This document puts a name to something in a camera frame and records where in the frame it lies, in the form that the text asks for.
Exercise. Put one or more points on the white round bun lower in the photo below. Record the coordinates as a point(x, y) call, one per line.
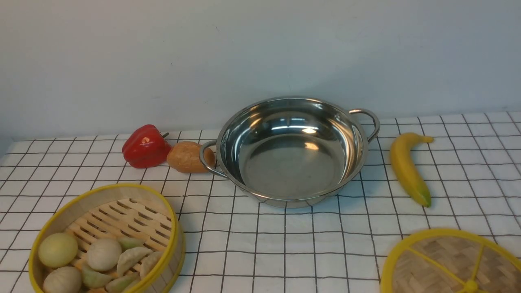
point(63, 280)

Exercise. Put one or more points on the red bell pepper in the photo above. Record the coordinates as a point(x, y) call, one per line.
point(146, 148)

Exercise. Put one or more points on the white grid tablecloth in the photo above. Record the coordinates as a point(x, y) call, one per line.
point(236, 244)

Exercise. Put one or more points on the white round bun upper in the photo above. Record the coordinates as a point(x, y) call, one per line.
point(103, 254)

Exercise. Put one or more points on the brown potato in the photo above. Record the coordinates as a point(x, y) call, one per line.
point(184, 157)

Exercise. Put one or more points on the yellow rimmed woven steamer lid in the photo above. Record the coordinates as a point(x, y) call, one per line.
point(444, 260)

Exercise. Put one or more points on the stainless steel pot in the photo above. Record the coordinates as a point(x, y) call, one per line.
point(291, 151)

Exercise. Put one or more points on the yellow banana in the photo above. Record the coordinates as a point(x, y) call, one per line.
point(405, 170)

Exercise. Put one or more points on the yellow rimmed bamboo steamer basket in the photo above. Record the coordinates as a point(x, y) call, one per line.
point(114, 211)

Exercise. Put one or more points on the pale yellow round bun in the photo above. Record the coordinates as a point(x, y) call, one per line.
point(58, 250)

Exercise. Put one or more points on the white round bun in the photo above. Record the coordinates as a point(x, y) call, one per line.
point(103, 254)
point(63, 280)

